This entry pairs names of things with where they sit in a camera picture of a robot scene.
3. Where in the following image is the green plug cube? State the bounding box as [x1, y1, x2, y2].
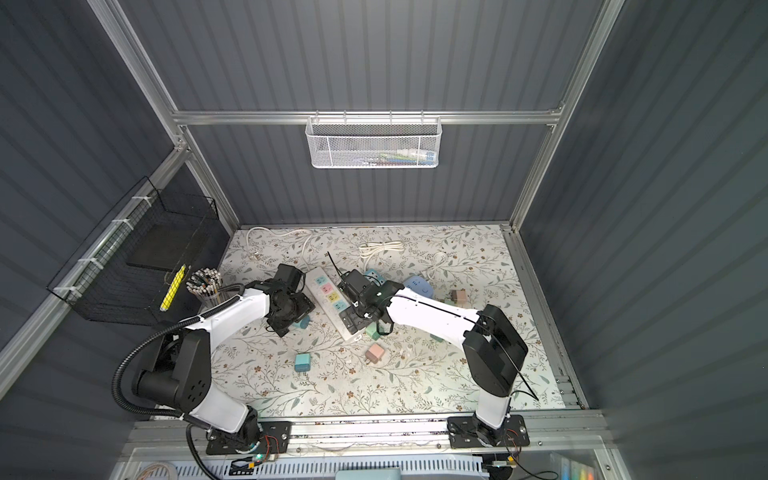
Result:
[365, 322, 381, 341]

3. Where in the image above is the white multicolour power strip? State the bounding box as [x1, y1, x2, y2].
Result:
[306, 267, 361, 341]

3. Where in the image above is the teal plug cube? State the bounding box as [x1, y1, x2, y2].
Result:
[294, 353, 311, 373]

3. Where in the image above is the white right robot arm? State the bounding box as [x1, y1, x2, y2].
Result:
[340, 270, 529, 433]

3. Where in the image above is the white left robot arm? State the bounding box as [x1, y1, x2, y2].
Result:
[111, 281, 315, 440]

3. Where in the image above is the brown pink plug cube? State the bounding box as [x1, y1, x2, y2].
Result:
[450, 289, 468, 305]

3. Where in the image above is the teal power strip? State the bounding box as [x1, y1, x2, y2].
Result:
[364, 269, 386, 285]

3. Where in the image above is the blue square power socket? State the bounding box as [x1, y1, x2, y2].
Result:
[403, 275, 434, 298]

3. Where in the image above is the clear cup of pencils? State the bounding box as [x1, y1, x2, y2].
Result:
[185, 268, 232, 311]

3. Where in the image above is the coiled white cable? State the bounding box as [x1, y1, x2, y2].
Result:
[358, 240, 406, 271]

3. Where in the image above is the white power strip cable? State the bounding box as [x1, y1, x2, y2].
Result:
[245, 226, 319, 271]

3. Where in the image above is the black wire mesh basket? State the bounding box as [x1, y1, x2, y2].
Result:
[48, 185, 221, 327]

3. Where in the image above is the white wire mesh basket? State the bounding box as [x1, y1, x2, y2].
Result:
[305, 118, 443, 169]

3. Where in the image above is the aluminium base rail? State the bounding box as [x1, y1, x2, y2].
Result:
[119, 410, 614, 461]

